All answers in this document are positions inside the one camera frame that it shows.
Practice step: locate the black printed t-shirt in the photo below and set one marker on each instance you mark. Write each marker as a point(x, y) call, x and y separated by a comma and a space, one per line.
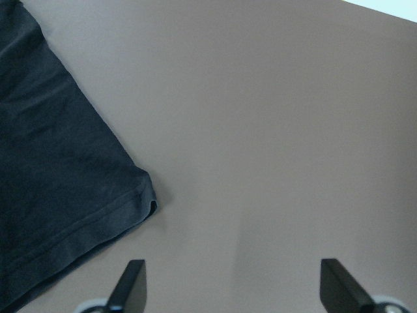
point(68, 187)

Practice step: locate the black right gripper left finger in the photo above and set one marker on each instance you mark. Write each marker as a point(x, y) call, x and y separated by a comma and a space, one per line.
point(130, 293)

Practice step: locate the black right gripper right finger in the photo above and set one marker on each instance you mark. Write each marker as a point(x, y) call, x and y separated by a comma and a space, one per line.
point(339, 290)

